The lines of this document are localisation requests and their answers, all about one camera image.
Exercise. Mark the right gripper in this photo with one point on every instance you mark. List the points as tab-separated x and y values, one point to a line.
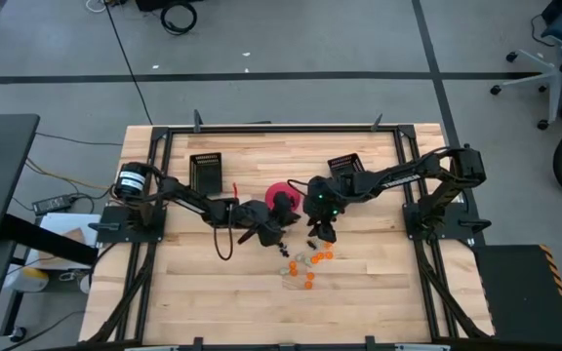
324	219

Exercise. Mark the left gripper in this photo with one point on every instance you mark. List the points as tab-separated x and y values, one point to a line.
261	219

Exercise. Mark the beige toy skull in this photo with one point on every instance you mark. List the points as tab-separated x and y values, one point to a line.
284	270
308	261
300	256

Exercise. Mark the black plastic slotted basket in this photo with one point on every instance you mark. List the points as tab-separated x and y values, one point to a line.
206	175
344	163

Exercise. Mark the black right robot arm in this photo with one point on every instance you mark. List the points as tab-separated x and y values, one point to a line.
398	179

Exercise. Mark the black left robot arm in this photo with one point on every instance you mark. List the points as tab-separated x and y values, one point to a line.
188	197

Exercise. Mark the pink plastic bowl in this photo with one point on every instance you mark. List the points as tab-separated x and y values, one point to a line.
271	195

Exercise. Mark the black platform with hazard stripe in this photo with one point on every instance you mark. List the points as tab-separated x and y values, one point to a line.
515	292

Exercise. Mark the white flat box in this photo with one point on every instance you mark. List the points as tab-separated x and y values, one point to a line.
66	222

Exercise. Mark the black power adapter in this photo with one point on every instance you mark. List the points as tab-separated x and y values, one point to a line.
52	205

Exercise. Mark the black desk foot beam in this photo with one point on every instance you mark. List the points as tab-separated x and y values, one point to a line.
52	241

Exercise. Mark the black equipment box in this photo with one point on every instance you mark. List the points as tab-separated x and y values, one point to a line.
149	5

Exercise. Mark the yellow white bottle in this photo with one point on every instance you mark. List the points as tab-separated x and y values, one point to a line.
29	280

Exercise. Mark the blue white office chair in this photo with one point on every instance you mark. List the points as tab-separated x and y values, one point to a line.
554	78

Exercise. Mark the black caster wheel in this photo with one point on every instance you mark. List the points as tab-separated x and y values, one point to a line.
17	334

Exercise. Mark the black aluminium rig frame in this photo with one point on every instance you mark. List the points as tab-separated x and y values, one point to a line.
286	129

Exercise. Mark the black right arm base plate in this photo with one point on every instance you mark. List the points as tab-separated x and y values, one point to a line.
415	231

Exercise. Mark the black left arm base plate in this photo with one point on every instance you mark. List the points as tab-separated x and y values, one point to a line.
115	234

